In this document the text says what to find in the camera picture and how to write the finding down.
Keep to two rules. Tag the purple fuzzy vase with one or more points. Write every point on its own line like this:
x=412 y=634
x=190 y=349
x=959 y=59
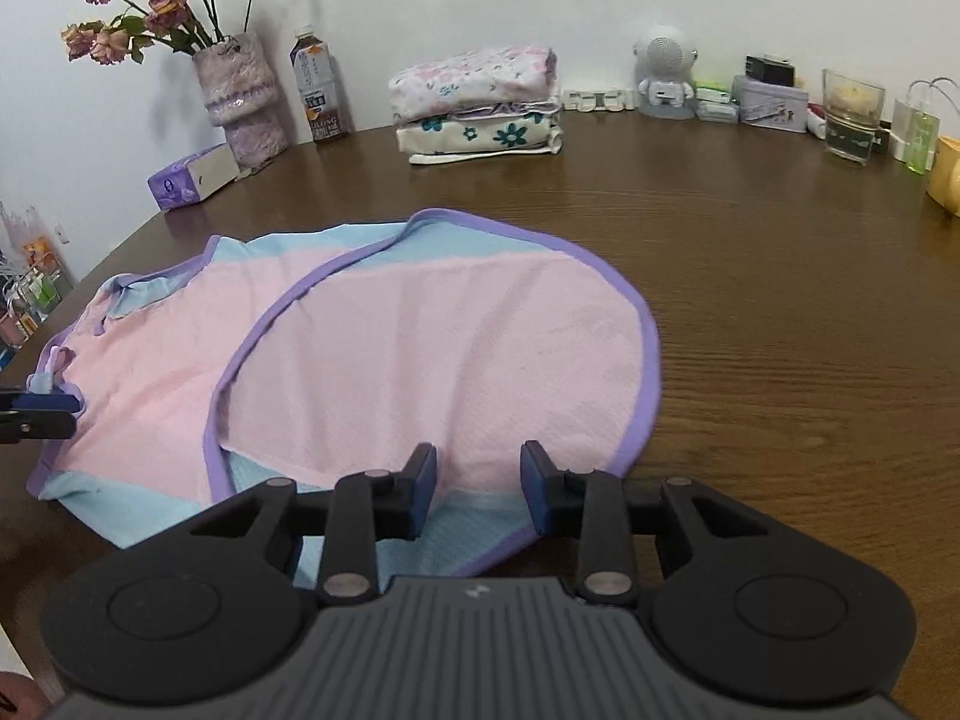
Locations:
x=240 y=90

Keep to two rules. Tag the yellow mug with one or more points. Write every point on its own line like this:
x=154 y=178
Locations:
x=946 y=176

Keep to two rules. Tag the white robot speaker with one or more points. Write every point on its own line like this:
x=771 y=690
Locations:
x=664 y=52

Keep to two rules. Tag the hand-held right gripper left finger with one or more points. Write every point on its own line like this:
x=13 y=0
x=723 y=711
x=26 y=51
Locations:
x=424 y=491

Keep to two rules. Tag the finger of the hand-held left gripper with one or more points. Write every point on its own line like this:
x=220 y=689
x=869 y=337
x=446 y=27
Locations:
x=49 y=401
x=41 y=427

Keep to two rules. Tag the pink and blue sleeveless top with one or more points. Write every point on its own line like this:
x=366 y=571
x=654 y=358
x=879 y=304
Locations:
x=450 y=352

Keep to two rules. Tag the white wall socket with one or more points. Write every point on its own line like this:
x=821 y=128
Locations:
x=61 y=232

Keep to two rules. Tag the green spray bottle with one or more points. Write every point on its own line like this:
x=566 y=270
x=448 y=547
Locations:
x=922 y=142

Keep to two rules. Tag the small clear box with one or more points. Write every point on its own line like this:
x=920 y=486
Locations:
x=716 y=112

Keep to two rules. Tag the folded pink floral cloth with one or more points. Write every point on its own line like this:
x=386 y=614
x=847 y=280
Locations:
x=472 y=82

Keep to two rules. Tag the black charger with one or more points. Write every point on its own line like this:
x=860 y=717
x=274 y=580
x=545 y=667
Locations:
x=770 y=71

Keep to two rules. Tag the purple tissue box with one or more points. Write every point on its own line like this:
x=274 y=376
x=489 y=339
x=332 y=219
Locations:
x=184 y=184

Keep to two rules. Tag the rack with small packets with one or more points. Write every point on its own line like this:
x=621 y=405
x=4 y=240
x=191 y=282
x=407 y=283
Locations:
x=30 y=292

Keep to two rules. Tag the white charger block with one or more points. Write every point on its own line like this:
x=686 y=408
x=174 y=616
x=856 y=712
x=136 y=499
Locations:
x=900 y=131

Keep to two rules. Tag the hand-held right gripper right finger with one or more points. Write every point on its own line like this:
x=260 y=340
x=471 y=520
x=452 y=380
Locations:
x=534 y=491

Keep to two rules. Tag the small green box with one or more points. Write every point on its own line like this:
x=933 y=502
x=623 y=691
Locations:
x=712 y=91

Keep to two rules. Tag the folded cream floral cloth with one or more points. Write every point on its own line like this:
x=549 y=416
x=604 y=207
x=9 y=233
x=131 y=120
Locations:
x=480 y=136

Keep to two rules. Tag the tea bottle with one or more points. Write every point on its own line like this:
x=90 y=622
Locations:
x=319 y=82

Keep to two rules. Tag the printed tin box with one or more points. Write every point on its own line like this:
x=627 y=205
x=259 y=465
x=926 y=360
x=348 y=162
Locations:
x=772 y=106

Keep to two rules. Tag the glass cup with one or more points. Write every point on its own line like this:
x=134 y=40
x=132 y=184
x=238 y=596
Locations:
x=853 y=116

